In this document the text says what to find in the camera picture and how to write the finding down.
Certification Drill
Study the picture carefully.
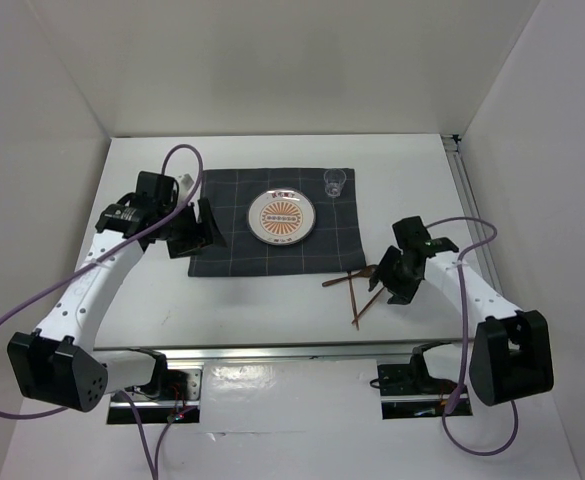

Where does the dark grey checked cloth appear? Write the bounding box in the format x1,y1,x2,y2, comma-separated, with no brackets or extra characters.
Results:
188,167,366,278

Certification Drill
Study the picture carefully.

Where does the aluminium front rail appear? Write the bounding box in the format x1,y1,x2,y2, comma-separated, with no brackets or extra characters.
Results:
91,337,521,366

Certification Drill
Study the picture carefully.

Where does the copper spoon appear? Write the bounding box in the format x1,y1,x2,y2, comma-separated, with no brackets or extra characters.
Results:
321,264,377,288

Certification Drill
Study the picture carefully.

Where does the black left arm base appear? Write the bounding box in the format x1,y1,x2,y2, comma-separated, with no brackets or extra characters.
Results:
124,365,203,425

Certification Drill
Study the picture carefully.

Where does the copper knife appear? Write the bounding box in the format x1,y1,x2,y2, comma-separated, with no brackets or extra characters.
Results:
347,271,360,331

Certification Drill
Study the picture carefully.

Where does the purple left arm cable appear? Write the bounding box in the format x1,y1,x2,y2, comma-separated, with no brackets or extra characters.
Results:
0,143,206,474

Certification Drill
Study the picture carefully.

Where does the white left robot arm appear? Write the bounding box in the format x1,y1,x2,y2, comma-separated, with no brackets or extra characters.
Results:
7,171,225,412

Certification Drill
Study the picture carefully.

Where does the aluminium rail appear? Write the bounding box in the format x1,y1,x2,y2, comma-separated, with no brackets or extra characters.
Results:
439,134,503,295
91,337,521,366

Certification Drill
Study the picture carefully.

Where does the orange patterned white plate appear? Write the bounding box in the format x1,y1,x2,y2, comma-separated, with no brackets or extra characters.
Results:
247,188,316,246

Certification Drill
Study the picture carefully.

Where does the aluminium right side rail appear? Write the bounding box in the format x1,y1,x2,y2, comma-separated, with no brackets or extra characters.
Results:
439,134,503,295

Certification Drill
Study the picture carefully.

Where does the clear plastic cup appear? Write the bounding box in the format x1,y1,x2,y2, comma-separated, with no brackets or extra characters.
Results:
323,168,347,199

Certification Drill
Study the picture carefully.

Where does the copper fork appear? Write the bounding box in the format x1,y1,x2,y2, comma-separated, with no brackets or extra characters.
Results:
351,287,386,329

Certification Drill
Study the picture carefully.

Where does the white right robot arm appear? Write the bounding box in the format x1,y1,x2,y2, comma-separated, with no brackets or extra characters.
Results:
369,216,554,406

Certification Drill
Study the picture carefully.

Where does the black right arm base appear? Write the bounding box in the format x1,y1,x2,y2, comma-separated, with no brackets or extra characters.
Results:
369,360,457,420

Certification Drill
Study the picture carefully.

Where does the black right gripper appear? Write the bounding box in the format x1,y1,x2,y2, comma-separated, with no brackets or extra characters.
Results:
368,245,422,306

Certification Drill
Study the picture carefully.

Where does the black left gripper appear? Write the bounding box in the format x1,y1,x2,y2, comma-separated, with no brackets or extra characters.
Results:
156,197,227,259

